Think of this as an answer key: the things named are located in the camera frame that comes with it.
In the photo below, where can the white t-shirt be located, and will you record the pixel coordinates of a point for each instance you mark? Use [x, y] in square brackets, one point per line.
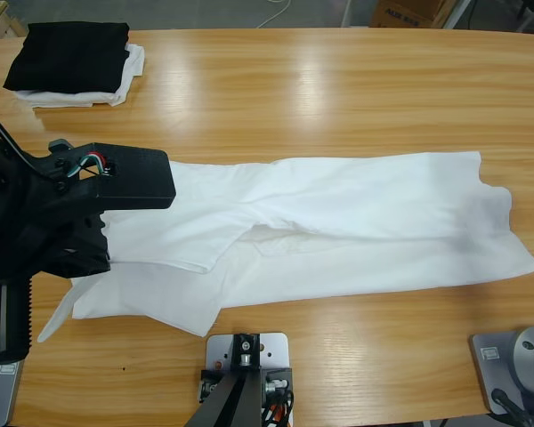
[338, 231]

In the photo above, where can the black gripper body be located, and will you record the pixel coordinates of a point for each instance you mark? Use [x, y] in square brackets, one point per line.
[18, 222]

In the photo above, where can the black clamp block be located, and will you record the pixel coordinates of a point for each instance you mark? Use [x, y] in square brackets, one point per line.
[278, 382]
[211, 384]

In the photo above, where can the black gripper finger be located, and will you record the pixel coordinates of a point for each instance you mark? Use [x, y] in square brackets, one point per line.
[84, 262]

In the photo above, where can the dark camera post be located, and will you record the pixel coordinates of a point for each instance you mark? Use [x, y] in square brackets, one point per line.
[245, 400]

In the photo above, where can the grey metal leg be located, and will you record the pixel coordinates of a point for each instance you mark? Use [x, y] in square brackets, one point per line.
[346, 13]

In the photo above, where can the cardboard box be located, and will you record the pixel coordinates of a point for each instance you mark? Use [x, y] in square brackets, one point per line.
[409, 13]

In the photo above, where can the folded black garment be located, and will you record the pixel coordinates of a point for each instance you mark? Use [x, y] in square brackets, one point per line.
[67, 58]

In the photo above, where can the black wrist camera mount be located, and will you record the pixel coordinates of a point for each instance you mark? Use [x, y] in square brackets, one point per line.
[138, 178]

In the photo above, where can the white metal leg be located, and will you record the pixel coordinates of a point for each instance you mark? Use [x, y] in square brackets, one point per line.
[456, 13]

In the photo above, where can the white mounting block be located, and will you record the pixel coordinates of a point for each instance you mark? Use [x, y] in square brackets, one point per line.
[276, 351]

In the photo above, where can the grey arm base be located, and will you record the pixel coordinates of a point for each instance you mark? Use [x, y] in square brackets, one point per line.
[4, 391]
[489, 369]

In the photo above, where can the folded white garment stack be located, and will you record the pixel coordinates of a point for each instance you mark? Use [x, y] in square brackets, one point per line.
[62, 100]

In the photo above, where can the wooden pallet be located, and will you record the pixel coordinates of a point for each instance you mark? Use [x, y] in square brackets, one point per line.
[0, 18]

